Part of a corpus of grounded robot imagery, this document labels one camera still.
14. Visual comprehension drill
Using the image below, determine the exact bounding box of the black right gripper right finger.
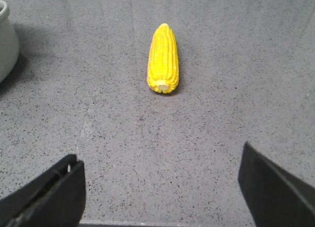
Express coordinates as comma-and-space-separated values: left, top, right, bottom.
238, 142, 315, 227

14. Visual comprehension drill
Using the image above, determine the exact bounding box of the pale green electric cooking pot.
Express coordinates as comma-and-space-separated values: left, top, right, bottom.
0, 0, 20, 82

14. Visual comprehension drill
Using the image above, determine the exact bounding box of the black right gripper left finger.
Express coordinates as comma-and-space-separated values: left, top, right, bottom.
0, 154, 86, 227

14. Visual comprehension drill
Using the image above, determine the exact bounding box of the yellow corn cob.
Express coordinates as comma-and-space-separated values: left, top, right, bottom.
147, 23, 179, 94

